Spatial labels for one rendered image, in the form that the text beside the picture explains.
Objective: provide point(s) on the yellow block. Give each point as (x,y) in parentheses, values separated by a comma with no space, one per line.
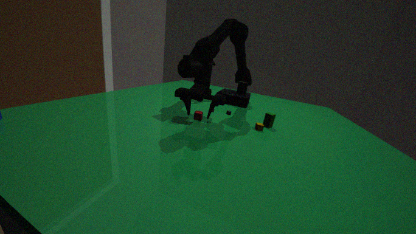
(259,126)

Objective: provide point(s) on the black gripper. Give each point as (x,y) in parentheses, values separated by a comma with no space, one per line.
(183,94)

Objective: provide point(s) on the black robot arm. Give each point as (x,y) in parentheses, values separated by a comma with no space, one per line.
(199,62)

